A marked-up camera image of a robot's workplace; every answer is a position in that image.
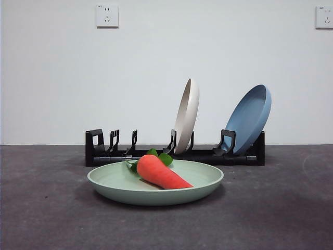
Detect orange plush carrot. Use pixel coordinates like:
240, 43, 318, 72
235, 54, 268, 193
125, 148, 195, 190

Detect green plate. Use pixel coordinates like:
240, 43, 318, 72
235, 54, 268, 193
87, 159, 225, 207

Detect beige plate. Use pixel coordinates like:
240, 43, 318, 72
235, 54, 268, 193
174, 78, 201, 155

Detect black plate rack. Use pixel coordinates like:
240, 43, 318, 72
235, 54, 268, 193
85, 128, 266, 167

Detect blue plate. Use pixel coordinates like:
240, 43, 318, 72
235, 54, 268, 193
224, 84, 273, 155

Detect white wall socket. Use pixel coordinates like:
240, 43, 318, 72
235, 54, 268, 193
96, 4, 119, 29
315, 5, 333, 29

